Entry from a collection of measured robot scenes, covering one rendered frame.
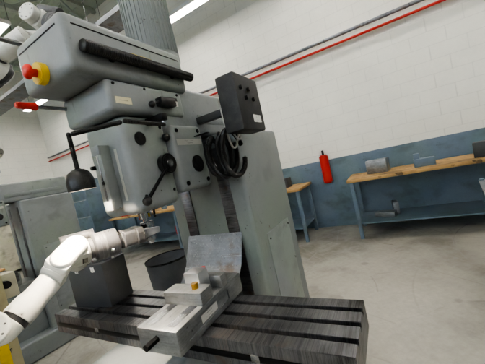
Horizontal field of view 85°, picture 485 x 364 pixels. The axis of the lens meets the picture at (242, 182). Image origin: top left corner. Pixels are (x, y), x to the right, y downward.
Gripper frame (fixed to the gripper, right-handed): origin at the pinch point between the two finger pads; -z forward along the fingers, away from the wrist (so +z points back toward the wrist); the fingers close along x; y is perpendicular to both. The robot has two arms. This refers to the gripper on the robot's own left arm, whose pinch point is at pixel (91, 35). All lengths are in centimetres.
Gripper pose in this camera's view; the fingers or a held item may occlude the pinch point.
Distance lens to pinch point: 120.4
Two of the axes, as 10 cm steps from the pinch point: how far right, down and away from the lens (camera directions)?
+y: 2.8, -9.4, -1.8
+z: -9.2, -3.2, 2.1
